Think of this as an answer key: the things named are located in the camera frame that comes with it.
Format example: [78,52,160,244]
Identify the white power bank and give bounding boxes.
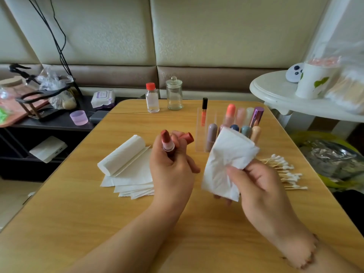
[29,136,68,164]

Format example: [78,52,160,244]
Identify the dark red lipstick cap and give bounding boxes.
[173,132,195,144]

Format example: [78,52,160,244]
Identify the white panda figure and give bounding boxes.
[286,62,306,83]

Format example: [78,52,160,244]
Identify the white tissue sheet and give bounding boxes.
[202,127,260,202]

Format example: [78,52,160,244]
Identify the stack of white tissues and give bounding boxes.
[97,135,155,200]

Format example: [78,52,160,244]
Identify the crumpled clear plastic bag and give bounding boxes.
[34,65,77,110]

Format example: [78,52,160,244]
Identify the person's left hand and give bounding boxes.
[149,130,201,217]

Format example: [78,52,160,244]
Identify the white mug green leaf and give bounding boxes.
[295,58,342,100]

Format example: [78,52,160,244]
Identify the person's right hand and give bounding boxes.
[214,159,319,270]

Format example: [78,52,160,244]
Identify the red lipstick pink tube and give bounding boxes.
[161,130,176,154]

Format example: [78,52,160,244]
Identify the black low shelf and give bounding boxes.
[0,94,143,182]

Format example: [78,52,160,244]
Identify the jar with wooden lid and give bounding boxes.
[0,75,25,97]

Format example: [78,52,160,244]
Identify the pink tray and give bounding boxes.
[0,85,49,129]

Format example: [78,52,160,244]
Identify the pile of cotton swabs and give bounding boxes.
[259,154,309,191]

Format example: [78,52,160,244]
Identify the clear bottle red cap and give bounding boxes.
[145,82,160,114]

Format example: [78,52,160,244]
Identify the yellow-green bin with bag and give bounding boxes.
[290,130,364,194]

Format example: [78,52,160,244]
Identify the black clip tool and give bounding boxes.
[8,63,38,83]

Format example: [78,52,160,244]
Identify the glass jar with lid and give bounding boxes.
[165,76,184,111]

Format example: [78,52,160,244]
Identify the white round side table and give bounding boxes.
[249,70,364,124]

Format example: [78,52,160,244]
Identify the wet wipes pack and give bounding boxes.
[91,90,116,109]

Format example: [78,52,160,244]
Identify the small purple plastic cup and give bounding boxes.
[69,110,89,126]

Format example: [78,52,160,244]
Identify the person's left forearm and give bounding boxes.
[68,204,183,273]

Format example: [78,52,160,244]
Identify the black cables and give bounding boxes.
[25,0,77,91]

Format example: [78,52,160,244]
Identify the clear acrylic lipstick organizer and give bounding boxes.
[201,97,265,151]

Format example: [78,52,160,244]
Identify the person's right forearm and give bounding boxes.
[301,244,364,273]

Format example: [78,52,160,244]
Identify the beige padded backrest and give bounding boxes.
[0,0,331,100]

